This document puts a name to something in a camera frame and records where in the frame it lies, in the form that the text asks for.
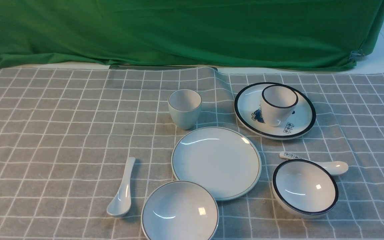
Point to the pale blue spoon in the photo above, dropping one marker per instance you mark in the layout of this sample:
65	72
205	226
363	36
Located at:
122	201

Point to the pale blue bowl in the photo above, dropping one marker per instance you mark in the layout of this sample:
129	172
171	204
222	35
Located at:
180	210

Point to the pale blue cup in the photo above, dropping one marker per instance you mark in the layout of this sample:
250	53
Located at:
185	106

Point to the grey checked tablecloth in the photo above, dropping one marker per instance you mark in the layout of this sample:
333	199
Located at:
65	136

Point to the green backdrop cloth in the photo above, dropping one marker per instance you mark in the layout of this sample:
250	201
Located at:
308	35

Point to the pale blue plate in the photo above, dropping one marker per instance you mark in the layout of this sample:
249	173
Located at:
224	162

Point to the white black-rimmed plate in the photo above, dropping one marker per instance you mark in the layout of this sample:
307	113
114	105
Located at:
248	111

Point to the white black-rimmed cup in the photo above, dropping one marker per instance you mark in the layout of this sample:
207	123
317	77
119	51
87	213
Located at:
277	104

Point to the white black-rimmed bowl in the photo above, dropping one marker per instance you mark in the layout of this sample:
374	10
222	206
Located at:
304	189

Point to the white patterned spoon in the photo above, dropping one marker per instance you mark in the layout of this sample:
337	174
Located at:
334	168

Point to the metal binder clip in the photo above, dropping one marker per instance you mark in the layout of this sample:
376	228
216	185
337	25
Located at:
357	55

